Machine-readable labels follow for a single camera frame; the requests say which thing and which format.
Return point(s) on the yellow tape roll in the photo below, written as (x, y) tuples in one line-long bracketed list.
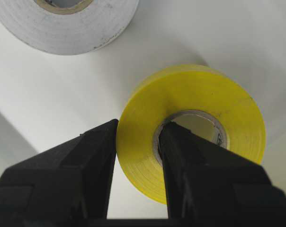
[(177, 89)]

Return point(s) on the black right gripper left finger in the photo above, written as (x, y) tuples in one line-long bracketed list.
[(64, 186)]

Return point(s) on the white plastic case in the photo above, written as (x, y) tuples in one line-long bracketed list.
[(48, 99)]

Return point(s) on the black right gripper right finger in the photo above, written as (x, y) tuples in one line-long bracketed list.
[(209, 186)]

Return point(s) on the white tape roll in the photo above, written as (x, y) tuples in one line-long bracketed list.
[(86, 26)]

